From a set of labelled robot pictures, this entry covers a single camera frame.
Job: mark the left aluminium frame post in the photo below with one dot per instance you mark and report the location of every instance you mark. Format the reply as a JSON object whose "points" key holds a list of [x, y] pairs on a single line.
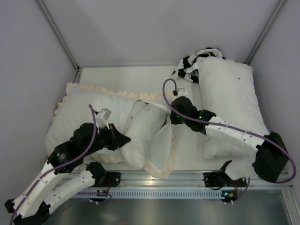
{"points": [[57, 33]]}

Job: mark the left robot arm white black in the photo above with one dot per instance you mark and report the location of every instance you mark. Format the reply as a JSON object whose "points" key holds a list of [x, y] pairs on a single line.
{"points": [[43, 197]]}

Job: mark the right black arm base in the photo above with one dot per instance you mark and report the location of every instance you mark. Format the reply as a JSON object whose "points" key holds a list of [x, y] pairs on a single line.
{"points": [[219, 179]]}

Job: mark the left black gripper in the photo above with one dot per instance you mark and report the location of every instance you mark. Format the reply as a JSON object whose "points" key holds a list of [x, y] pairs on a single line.
{"points": [[112, 136]]}

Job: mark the aluminium mounting rail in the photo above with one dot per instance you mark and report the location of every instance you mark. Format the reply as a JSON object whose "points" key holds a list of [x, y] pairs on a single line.
{"points": [[177, 179]]}

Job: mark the right aluminium frame post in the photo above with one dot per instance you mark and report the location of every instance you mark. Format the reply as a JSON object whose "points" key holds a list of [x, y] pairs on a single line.
{"points": [[266, 29]]}

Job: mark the bare white pillow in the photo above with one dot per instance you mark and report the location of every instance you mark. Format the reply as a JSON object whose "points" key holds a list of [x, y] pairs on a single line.
{"points": [[227, 89]]}

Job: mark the aluminium frame post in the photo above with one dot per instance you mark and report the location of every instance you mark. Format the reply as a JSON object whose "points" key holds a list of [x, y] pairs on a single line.
{"points": [[57, 33], [266, 29]]}

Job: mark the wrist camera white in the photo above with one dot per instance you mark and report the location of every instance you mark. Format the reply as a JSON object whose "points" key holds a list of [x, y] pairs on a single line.
{"points": [[180, 92], [102, 118]]}

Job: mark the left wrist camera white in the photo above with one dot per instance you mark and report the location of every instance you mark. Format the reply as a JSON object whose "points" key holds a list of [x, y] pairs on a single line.
{"points": [[102, 118]]}

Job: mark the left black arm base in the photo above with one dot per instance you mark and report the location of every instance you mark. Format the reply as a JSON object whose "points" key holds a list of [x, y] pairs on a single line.
{"points": [[112, 180]]}

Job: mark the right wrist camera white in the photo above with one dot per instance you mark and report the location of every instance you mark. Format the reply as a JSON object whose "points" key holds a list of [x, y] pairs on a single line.
{"points": [[180, 92]]}

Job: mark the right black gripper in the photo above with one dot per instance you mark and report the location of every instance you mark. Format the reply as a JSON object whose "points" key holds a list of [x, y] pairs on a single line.
{"points": [[179, 106]]}

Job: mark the black white striped cloth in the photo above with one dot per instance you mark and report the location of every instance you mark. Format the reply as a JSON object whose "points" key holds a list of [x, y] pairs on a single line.
{"points": [[185, 64]]}

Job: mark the grey cream ruffled pillowcase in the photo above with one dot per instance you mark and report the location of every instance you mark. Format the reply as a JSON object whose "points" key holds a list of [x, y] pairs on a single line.
{"points": [[75, 109]]}

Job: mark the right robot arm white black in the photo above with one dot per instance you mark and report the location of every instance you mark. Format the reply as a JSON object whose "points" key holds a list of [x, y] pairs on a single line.
{"points": [[267, 154]]}

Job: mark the slotted grey cable duct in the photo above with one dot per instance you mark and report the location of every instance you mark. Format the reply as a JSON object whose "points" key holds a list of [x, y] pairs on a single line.
{"points": [[157, 193]]}

